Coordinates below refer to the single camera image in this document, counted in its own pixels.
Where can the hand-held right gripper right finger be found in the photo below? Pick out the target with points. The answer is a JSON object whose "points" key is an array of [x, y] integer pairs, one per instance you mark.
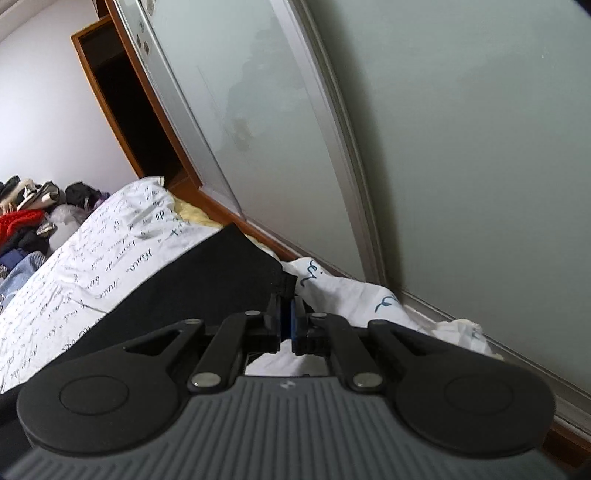
{"points": [[298, 323]]}

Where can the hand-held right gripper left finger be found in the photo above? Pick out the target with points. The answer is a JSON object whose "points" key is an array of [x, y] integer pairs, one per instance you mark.
{"points": [[282, 323]]}

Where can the black pants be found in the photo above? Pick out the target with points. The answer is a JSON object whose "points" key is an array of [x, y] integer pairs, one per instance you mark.
{"points": [[184, 286]]}

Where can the yellow mattress pad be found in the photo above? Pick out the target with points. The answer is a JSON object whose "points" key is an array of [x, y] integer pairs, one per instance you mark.
{"points": [[194, 214]]}

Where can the white script-printed bedsheet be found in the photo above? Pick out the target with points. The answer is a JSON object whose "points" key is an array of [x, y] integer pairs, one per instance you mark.
{"points": [[92, 258]]}

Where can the frosted glass door with stickers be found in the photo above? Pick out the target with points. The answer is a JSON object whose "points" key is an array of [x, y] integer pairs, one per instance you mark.
{"points": [[231, 92]]}

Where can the plain frosted glass wardrobe door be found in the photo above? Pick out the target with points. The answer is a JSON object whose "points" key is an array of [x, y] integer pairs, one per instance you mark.
{"points": [[461, 138]]}

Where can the pile of clothes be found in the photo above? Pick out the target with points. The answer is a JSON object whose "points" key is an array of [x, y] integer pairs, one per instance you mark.
{"points": [[27, 221]]}

